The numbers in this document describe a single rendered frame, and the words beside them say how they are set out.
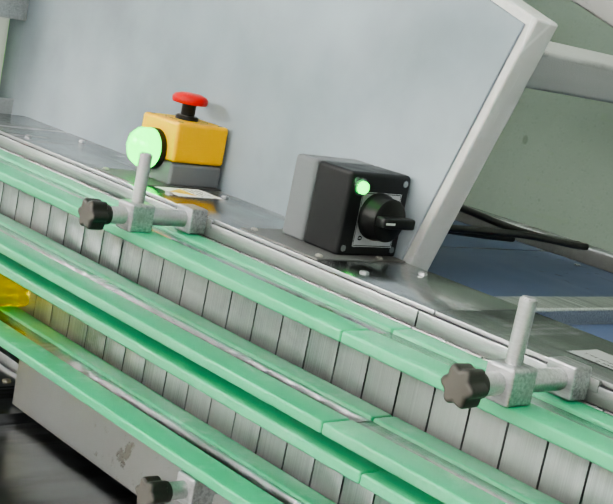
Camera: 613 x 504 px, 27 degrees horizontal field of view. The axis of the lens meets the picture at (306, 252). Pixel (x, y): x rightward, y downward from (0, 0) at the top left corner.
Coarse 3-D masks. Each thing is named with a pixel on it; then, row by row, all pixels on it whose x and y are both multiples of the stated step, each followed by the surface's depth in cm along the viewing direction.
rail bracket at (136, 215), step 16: (144, 160) 116; (144, 176) 116; (144, 192) 117; (80, 208) 114; (96, 208) 113; (112, 208) 115; (128, 208) 116; (144, 208) 116; (192, 208) 120; (80, 224) 114; (96, 224) 114; (128, 224) 116; (144, 224) 117; (160, 224) 119; (176, 224) 120; (192, 224) 120; (208, 224) 121
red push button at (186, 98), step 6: (174, 96) 138; (180, 96) 137; (186, 96) 137; (192, 96) 137; (198, 96) 138; (180, 102) 137; (186, 102) 137; (192, 102) 137; (198, 102) 137; (204, 102) 138; (186, 108) 138; (192, 108) 138; (186, 114) 138; (192, 114) 139
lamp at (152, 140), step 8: (144, 128) 136; (152, 128) 136; (136, 136) 135; (144, 136) 135; (152, 136) 135; (160, 136) 136; (128, 144) 136; (136, 144) 135; (144, 144) 135; (152, 144) 135; (160, 144) 135; (128, 152) 136; (136, 152) 135; (152, 152) 135; (160, 152) 136; (136, 160) 136; (152, 160) 136; (160, 160) 136
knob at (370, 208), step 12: (372, 204) 114; (384, 204) 114; (396, 204) 115; (360, 216) 115; (372, 216) 114; (384, 216) 114; (396, 216) 115; (360, 228) 115; (372, 228) 114; (384, 228) 113; (396, 228) 114; (408, 228) 115; (372, 240) 116; (384, 240) 115
